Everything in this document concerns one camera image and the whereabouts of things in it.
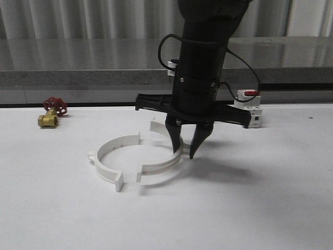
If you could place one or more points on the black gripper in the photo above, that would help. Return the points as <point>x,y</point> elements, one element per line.
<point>192,101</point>

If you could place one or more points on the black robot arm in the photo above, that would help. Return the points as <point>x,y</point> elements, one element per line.
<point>207,29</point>

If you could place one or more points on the grey stone counter ledge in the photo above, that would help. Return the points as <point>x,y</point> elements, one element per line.
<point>106,71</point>

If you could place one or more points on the brass valve red handwheel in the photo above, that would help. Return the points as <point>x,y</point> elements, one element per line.
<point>55,107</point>

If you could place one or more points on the grey pleated curtain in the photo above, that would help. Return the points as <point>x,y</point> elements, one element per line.
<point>152,19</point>

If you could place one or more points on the white circuit breaker red switch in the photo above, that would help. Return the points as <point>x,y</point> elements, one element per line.
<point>252,105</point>

